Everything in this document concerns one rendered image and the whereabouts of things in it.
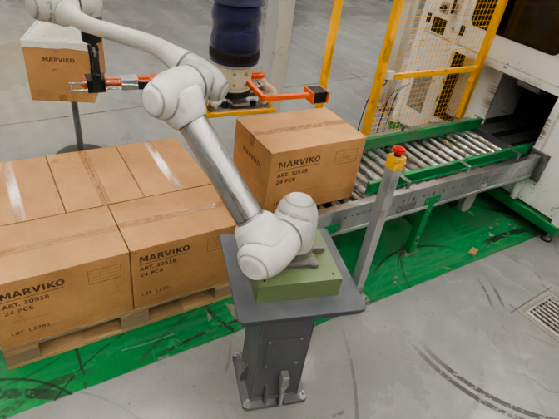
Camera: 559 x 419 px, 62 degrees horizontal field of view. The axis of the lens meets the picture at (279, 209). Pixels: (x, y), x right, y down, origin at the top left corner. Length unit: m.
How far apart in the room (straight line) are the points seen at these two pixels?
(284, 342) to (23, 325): 1.18
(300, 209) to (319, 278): 0.29
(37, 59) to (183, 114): 2.07
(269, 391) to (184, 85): 1.48
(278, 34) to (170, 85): 2.03
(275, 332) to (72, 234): 1.08
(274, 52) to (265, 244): 2.16
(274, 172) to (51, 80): 1.76
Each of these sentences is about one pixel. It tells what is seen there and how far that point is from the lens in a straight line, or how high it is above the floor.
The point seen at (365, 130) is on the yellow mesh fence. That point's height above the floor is 0.60.
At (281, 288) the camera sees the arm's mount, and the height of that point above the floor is 0.81.
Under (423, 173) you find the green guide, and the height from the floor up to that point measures 0.61.
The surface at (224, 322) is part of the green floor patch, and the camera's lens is 2.69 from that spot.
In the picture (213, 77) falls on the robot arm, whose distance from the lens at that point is 1.63.
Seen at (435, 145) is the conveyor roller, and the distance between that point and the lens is 3.77.
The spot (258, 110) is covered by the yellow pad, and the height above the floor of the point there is 1.16.
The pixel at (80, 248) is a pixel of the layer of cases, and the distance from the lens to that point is 2.34.
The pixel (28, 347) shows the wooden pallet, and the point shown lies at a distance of 2.56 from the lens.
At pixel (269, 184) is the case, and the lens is 2.38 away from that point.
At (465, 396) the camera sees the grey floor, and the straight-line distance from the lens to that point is 2.76.
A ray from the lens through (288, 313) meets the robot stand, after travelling 1.76.
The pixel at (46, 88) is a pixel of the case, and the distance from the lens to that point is 3.54.
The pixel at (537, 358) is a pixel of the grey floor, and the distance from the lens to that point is 3.17.
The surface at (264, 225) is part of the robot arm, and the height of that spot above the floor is 1.11.
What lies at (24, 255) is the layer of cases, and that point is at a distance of 2.36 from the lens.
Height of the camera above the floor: 2.05
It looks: 36 degrees down
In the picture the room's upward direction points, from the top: 9 degrees clockwise
